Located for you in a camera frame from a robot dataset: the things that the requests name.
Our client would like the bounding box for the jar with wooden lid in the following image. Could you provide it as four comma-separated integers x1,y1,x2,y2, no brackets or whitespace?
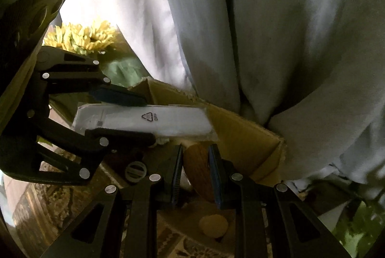
198,214,228,239

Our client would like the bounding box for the white long packaged item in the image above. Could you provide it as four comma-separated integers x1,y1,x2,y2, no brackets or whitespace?
72,103,218,141

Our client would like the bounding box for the brown wooden oval piece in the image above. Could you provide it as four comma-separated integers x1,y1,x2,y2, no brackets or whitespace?
183,142,215,203

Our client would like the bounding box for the sunflower bouquet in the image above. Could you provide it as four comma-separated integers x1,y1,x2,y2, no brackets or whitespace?
42,20,152,114

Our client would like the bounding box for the brown cardboard box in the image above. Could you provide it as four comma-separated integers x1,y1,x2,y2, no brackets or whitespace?
129,77,286,187

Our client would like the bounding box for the patterned persian rug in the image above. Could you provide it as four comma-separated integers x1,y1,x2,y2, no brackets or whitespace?
12,161,242,258

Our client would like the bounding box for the green pothos plant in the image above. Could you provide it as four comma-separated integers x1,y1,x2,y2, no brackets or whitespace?
332,199,384,257

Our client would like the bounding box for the pink beige curtain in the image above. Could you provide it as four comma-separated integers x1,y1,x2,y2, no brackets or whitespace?
60,0,194,92

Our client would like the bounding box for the grey curtain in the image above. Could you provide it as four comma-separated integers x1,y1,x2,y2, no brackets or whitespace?
167,0,384,192

